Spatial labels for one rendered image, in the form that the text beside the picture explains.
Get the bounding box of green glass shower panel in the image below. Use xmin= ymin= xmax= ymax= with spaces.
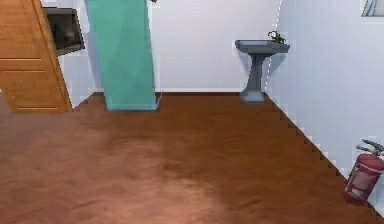
xmin=83 ymin=0 xmax=164 ymax=112

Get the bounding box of brown wooden door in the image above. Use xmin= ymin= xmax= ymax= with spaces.
xmin=0 ymin=0 xmax=74 ymax=114

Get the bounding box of red fire extinguisher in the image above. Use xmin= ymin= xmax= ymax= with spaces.
xmin=342 ymin=139 xmax=384 ymax=206

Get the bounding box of white framed window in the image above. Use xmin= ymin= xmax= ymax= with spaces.
xmin=361 ymin=0 xmax=384 ymax=18

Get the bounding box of grey pedestal sink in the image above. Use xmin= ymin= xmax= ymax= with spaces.
xmin=234 ymin=39 xmax=291 ymax=104

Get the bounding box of dark framed wall picture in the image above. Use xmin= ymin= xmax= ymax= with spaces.
xmin=43 ymin=7 xmax=86 ymax=57

